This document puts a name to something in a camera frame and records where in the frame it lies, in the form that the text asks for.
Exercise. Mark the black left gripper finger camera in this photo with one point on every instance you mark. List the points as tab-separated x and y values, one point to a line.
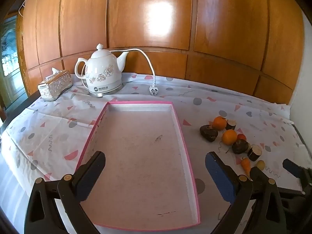
42	213

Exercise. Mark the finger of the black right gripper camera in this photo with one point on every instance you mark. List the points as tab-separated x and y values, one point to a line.
267	214

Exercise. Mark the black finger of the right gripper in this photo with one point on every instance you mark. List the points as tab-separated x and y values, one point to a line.
259	179
303	174

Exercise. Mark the small tan potato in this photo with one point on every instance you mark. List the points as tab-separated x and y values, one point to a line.
261	165

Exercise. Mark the small orange carrot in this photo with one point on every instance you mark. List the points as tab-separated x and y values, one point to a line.
246	166

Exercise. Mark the large purple cut yam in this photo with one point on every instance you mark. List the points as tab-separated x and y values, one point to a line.
254	153

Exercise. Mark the dark brown fruit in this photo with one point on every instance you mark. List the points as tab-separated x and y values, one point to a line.
240	146
208	132

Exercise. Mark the small red tomato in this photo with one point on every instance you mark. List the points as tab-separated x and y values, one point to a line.
241	137

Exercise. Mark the orange tangerine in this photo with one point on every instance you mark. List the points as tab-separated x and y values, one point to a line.
219	123
229	137

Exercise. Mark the small purple cut yam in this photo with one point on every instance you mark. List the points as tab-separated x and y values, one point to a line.
230	124

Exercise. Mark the pink shallow tray box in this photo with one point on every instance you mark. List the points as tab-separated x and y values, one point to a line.
147	183

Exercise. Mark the glass door at left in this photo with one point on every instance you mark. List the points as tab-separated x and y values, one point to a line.
12	85

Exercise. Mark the silver tissue box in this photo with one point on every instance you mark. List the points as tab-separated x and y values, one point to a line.
55	84

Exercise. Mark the white ceramic electric kettle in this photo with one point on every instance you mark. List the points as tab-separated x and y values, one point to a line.
102	71

